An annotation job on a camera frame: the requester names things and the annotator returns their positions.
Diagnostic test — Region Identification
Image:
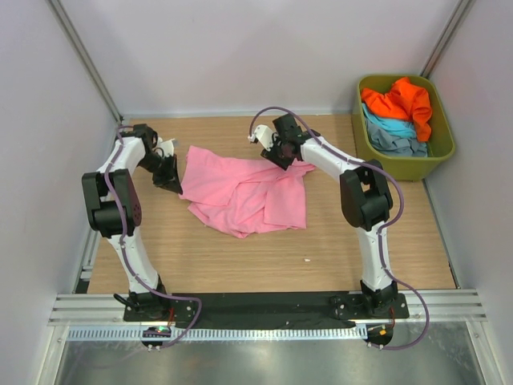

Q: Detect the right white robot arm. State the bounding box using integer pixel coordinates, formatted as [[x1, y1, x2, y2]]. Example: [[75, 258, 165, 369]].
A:
[[248, 114, 398, 318]]

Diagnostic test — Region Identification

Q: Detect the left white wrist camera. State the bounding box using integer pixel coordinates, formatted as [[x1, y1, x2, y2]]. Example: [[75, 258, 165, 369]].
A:
[[156, 137, 177, 158]]

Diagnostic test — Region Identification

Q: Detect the aluminium front rail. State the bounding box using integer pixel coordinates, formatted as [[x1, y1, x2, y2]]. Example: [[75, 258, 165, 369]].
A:
[[49, 290, 487, 330]]

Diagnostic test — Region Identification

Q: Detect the left aluminium corner post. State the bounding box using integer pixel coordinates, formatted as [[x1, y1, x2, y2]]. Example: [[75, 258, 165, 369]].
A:
[[46, 0, 123, 124]]

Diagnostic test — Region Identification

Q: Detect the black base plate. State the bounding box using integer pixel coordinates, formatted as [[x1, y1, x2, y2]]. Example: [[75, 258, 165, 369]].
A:
[[113, 291, 410, 330]]

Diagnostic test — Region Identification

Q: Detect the aluminium corner post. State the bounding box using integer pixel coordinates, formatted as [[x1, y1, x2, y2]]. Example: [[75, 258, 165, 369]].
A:
[[420, 0, 476, 79], [46, 0, 123, 124]]

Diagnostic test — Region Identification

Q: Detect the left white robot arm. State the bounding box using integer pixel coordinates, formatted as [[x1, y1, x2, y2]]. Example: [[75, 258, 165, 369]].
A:
[[81, 124, 183, 321]]

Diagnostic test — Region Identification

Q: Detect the slotted cable duct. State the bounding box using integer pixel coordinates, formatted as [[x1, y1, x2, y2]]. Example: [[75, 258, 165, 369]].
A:
[[67, 324, 367, 342]]

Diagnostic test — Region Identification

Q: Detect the right aluminium corner post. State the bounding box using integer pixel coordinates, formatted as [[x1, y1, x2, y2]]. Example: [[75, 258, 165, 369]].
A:
[[420, 0, 476, 79]]

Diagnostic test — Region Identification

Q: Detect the olive green plastic bin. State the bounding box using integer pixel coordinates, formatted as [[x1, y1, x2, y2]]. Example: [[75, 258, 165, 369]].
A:
[[352, 76, 455, 181]]

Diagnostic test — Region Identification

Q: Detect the orange t shirt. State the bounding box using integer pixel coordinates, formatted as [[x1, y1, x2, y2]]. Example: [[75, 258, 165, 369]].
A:
[[361, 77, 433, 142]]

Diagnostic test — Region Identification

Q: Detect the grey blue t shirt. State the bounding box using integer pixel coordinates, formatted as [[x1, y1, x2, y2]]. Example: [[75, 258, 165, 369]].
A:
[[366, 120, 428, 157]]

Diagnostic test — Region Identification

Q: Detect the pink t shirt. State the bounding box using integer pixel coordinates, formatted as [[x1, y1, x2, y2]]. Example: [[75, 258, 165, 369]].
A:
[[180, 146, 315, 238]]

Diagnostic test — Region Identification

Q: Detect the light blue t shirt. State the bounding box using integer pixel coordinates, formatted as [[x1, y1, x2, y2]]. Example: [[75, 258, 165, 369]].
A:
[[363, 109, 417, 139]]

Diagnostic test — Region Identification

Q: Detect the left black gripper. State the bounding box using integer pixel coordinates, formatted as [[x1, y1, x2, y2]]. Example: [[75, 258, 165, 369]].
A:
[[138, 153, 184, 195]]

